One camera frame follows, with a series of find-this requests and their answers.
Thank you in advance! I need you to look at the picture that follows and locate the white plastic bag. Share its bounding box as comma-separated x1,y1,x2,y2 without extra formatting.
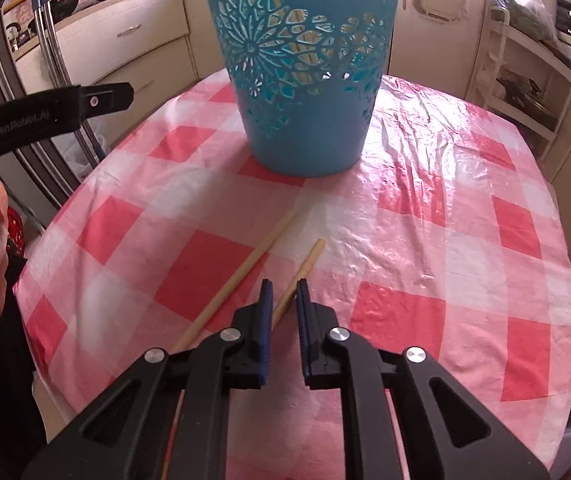
54,118,111,181

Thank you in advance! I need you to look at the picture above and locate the red patterned bag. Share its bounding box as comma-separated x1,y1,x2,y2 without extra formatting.
7,206,26,258

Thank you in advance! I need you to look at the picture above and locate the pink checkered tablecloth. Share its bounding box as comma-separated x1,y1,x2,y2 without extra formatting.
12,68,571,480

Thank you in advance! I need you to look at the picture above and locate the long bamboo chopstick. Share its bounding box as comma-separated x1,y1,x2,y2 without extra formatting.
272,238,325,330

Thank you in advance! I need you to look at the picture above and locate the teal perforated plastic basket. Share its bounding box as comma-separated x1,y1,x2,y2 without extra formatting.
208,0,398,178

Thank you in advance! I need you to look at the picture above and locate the white storage rack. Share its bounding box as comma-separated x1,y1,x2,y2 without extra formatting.
465,6,571,162

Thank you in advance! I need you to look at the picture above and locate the chrome refrigerator handle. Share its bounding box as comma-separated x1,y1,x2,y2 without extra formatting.
31,0,72,88

